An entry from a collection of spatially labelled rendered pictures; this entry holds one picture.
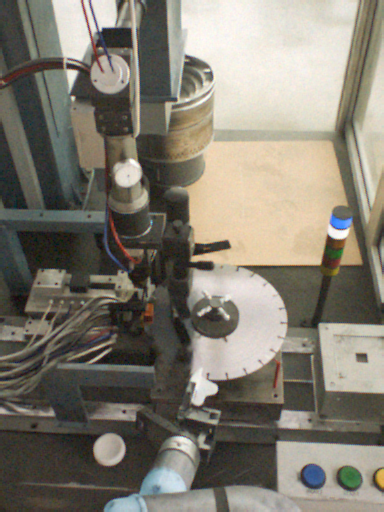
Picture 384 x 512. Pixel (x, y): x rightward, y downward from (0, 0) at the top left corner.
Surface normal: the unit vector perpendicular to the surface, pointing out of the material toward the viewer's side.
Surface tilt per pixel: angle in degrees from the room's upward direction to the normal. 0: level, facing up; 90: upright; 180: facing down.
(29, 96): 90
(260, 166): 0
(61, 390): 90
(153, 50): 90
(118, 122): 90
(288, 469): 0
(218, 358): 0
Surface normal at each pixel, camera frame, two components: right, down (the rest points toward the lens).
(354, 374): -0.02, -0.68
